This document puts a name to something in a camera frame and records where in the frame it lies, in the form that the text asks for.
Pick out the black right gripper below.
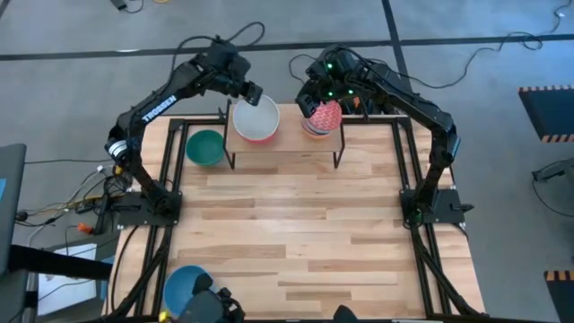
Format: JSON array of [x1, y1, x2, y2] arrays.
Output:
[[295, 44, 364, 118]]

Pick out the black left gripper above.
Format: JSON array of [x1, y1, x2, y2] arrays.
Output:
[[196, 39, 265, 108]]

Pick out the red patterned bowl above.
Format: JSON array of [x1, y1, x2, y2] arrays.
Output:
[[309, 99, 344, 134]]

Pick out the plain white bowl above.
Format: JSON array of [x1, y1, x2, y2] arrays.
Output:
[[231, 94, 282, 141]]

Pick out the plain coral red bowl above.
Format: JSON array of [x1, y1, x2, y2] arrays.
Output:
[[239, 133, 277, 145]]

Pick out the plain teal bowl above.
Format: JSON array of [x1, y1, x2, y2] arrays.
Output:
[[186, 129, 225, 168]]

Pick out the black power brick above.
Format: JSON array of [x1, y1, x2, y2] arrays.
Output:
[[109, 0, 144, 13]]

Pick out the plain blue bowl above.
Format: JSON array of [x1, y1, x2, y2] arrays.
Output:
[[162, 265, 212, 318]]

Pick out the black hazard striped platform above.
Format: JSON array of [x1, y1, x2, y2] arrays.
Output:
[[517, 83, 574, 144], [544, 268, 574, 323]]

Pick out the black floor stand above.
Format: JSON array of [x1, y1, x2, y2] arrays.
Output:
[[531, 156, 574, 183]]

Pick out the black beam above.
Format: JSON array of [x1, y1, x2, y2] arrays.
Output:
[[7, 244, 113, 282]]

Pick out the grey monitor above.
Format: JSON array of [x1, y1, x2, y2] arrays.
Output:
[[0, 143, 27, 275]]

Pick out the white sheet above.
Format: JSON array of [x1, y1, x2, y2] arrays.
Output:
[[36, 242, 99, 318]]

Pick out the wooden shelf black wire legs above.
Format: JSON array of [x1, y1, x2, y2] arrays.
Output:
[[222, 102, 347, 170]]

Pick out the long black floor cable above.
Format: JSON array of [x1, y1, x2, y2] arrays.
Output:
[[288, 30, 544, 90]]

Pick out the tangled cable bundle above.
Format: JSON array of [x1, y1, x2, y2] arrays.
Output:
[[15, 161, 135, 225]]

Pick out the black cable white plug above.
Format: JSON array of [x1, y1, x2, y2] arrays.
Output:
[[551, 0, 574, 20]]

